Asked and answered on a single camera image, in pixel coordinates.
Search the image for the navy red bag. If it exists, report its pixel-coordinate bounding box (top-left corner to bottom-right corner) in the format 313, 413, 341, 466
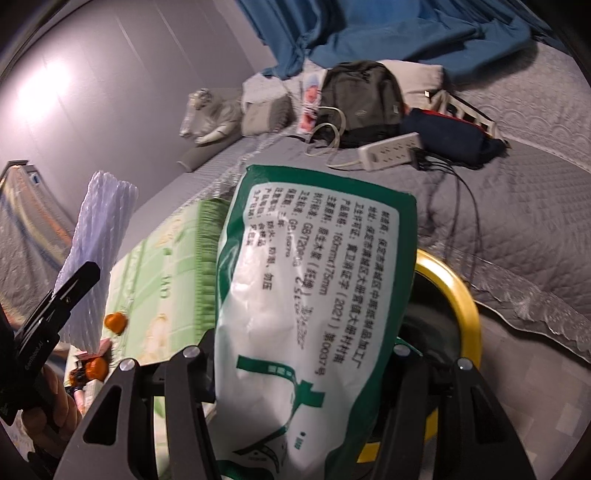
399, 108, 506, 169

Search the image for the grey backpack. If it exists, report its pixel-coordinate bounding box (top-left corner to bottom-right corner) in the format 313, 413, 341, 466
316, 60, 402, 148

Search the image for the grey bolster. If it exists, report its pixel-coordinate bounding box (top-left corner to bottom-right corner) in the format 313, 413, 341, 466
179, 136, 241, 174

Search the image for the grey pillow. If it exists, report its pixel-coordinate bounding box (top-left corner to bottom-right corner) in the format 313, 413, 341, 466
241, 92, 293, 137

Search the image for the person's left hand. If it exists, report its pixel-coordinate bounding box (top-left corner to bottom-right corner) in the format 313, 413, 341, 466
23, 364, 84, 444

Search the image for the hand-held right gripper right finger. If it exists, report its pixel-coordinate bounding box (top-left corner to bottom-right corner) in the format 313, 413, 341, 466
369, 346, 529, 480

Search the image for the white cable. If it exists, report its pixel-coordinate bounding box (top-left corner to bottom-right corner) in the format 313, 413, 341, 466
305, 106, 365, 169

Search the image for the baby print packet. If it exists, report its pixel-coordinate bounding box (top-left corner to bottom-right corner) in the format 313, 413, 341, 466
300, 74, 326, 134

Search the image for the white power strip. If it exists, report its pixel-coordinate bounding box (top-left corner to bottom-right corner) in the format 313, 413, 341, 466
358, 132, 423, 171

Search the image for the grey quilted bedspread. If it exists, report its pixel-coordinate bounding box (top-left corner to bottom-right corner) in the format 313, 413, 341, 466
129, 46, 591, 365

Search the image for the striped cloth under clear plastic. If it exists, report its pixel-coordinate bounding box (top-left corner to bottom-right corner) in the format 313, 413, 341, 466
0, 159, 79, 319

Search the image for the yellow rimmed trash bin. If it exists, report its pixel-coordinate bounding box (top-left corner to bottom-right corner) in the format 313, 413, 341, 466
358, 258, 483, 467

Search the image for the grey white plush toy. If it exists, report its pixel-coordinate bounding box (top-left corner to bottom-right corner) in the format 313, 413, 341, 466
179, 89, 243, 146

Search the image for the green patterned blanket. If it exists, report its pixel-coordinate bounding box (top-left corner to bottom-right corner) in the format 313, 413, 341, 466
65, 198, 232, 480

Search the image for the white red striped object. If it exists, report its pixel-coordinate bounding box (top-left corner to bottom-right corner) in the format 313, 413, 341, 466
425, 90, 499, 139

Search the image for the white pillow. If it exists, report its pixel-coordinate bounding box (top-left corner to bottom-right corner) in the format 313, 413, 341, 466
388, 60, 444, 100

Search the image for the black cable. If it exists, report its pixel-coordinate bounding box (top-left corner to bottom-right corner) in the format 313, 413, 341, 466
411, 148, 481, 282

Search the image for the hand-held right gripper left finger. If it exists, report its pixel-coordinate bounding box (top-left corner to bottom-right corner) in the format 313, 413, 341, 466
53, 330, 222, 480

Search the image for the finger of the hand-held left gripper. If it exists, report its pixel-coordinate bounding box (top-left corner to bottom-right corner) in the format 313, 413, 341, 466
14, 261, 101, 352

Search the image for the folded white cloth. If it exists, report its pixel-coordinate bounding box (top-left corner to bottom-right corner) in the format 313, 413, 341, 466
242, 74, 305, 104

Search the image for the blue curtain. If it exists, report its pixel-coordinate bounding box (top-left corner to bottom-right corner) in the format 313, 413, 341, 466
238, 0, 532, 79

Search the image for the green white tissue packet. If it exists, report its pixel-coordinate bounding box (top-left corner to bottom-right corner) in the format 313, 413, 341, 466
210, 164, 419, 480

